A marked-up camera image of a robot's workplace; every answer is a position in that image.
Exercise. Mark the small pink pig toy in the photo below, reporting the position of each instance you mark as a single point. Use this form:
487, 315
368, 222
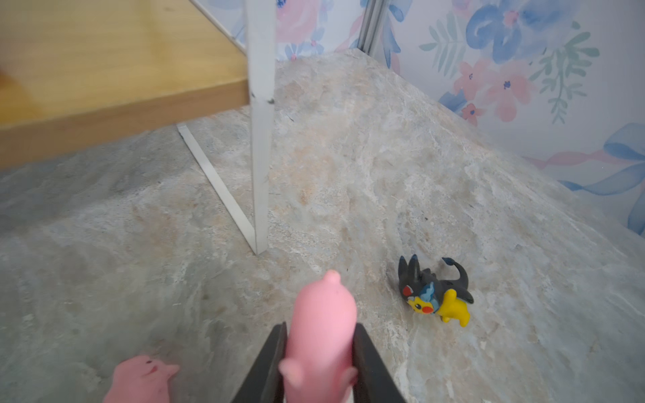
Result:
141, 379

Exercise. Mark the black yellow duck toy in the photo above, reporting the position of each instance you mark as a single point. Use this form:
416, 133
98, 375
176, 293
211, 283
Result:
425, 293

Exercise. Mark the wooden two-tier shelf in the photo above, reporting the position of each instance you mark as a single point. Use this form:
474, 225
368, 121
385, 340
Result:
76, 74

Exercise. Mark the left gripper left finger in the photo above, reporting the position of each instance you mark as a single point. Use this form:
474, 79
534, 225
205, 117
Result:
264, 382

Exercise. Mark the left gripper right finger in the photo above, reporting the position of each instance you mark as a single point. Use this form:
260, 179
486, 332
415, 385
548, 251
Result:
374, 383

